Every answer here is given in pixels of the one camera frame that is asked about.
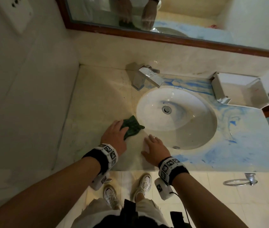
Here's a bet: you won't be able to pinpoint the person's left hand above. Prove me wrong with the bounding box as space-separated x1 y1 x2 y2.
100 120 128 156

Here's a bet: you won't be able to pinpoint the person's right hand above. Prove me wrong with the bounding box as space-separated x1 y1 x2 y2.
141 134 172 167

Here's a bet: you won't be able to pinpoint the green cleaning cloth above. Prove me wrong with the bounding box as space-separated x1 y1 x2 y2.
121 115 145 141

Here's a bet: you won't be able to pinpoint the person's right forearm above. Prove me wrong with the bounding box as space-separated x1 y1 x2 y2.
173 173 249 228

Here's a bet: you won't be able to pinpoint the person's left forearm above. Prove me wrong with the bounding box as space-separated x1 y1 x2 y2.
0 156 102 228

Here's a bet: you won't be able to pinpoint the white sneaker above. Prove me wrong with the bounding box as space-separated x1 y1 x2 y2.
103 185 121 210
131 172 152 202

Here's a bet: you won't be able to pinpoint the black marker wristband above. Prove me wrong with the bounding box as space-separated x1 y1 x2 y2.
158 157 190 186
82 143 118 176

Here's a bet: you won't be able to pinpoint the white oval sink basin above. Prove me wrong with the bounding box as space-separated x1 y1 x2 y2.
136 87 218 150

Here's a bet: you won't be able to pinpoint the chrome square faucet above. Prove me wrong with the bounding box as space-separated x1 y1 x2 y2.
125 62 165 91

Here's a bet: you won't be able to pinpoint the black waist pack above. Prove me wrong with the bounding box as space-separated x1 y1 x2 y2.
98 199 192 228

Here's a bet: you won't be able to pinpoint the beige shorts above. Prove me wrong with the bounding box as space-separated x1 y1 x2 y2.
71 197 169 228

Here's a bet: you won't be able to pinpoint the white square tray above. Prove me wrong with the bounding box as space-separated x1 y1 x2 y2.
210 71 269 110

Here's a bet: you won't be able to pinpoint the wood-framed mirror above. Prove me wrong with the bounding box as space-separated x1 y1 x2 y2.
56 0 269 60

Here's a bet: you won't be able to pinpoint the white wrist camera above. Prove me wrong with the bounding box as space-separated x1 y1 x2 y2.
154 178 173 201
92 174 112 191

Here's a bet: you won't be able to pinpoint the black cable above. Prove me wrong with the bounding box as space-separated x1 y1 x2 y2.
170 192 190 222

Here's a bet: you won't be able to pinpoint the chrome towel ring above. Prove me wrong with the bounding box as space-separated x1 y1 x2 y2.
223 172 259 187

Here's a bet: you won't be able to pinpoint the white wall socket plate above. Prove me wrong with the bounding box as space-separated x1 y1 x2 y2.
0 0 34 35

